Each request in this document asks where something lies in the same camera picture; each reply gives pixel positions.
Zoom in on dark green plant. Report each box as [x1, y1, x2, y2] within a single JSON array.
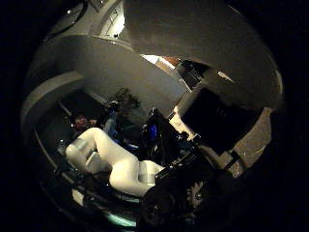
[[108, 86, 142, 112]]

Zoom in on person with dark cap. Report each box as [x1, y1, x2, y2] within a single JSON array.
[[69, 111, 99, 138]]

